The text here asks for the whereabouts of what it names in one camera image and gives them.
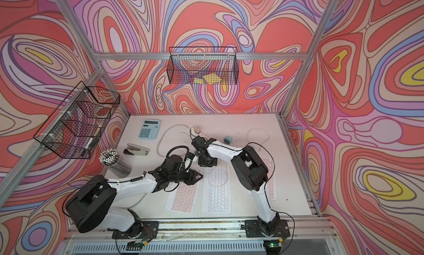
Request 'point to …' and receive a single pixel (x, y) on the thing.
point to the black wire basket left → (75, 129)
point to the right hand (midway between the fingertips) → (207, 168)
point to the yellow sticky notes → (209, 79)
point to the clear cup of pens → (114, 162)
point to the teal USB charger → (228, 140)
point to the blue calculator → (150, 129)
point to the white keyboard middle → (216, 190)
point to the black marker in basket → (90, 140)
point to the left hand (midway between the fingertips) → (202, 176)
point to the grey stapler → (133, 149)
